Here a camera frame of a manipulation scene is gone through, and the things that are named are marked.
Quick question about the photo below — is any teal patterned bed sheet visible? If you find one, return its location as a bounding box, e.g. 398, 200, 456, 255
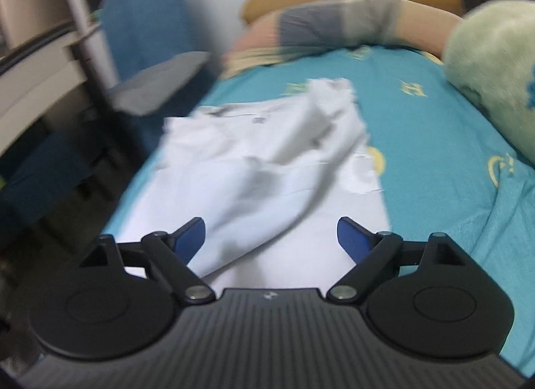
100, 43, 535, 377

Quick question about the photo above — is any blue covered chair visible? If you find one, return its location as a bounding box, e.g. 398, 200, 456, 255
1, 0, 215, 224

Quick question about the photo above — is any plaid pillow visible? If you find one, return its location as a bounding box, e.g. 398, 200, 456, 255
222, 0, 462, 79

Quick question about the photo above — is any green fleece blanket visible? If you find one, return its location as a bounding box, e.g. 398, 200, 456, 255
442, 0, 535, 162

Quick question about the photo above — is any white t-shirt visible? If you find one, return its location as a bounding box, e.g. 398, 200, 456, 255
112, 79, 389, 290

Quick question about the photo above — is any grey seat cushion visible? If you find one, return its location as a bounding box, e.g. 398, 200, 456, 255
109, 51, 210, 117

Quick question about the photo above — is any white shelf unit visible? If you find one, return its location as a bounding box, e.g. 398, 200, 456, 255
1, 0, 112, 152

